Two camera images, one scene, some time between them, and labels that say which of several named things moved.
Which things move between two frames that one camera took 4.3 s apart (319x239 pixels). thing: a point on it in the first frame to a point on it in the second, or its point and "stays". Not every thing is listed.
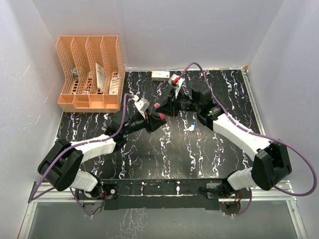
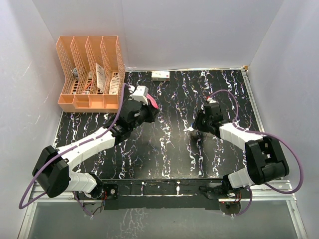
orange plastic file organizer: [93, 78] stays
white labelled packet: [114, 85] stays
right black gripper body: [184, 103] to [203, 122]
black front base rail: [180, 193] stays
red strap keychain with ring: [161, 115] to [152, 101]
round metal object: [75, 71] stays
